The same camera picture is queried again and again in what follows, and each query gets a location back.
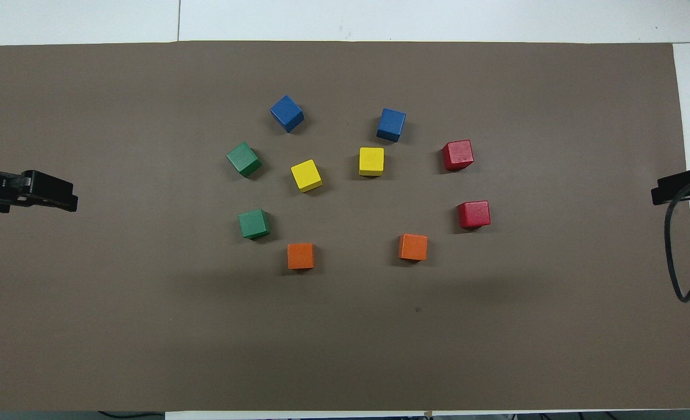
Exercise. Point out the red wooden cube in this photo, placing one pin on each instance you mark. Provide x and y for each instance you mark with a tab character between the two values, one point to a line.
474	213
458	154

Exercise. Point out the yellow wooden cube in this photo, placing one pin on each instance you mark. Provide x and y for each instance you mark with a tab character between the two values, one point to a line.
306	175
371	160

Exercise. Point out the green wooden cube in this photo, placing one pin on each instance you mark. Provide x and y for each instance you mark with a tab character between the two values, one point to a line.
254	223
243	158

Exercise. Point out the blue wooden cube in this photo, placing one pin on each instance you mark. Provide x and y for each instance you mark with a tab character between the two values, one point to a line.
391	123
287	114

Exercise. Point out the brown paper table mat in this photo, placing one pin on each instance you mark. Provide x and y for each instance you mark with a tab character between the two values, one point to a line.
344	350

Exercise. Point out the orange wooden cube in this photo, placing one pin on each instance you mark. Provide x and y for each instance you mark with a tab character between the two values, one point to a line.
413	247
301	255

